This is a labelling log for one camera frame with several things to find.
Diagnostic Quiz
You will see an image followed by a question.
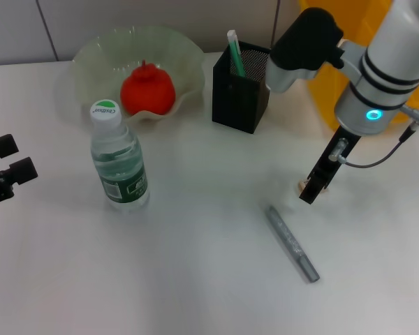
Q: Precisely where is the mint green pen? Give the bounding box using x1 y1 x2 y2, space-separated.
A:
226 29 247 78

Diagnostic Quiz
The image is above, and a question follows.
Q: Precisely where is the right gripper cable with plug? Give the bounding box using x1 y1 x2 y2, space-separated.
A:
329 106 419 170

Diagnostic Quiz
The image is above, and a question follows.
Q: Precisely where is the beige eraser with barcode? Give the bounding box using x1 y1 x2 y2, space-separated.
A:
296 179 330 195

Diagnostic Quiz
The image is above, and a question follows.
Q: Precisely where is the red-orange toy orange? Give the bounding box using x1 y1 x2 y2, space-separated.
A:
120 59 177 116

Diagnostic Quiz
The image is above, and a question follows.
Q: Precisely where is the translucent wavy glass fruit bowl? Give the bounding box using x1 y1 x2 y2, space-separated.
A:
71 24 206 124

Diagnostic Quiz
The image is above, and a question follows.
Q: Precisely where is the grey marker pen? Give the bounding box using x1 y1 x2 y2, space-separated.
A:
264 205 321 283

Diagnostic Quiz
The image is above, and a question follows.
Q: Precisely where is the yellow plastic bin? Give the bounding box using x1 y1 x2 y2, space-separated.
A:
298 0 419 131

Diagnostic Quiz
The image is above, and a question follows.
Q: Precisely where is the black mesh pen holder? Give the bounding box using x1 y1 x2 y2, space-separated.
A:
212 40 273 135

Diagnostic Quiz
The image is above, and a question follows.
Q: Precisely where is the clear bottle with green label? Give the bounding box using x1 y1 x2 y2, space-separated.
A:
89 99 150 213

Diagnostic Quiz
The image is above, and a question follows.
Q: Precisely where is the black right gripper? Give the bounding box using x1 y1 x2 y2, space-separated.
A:
298 125 361 206

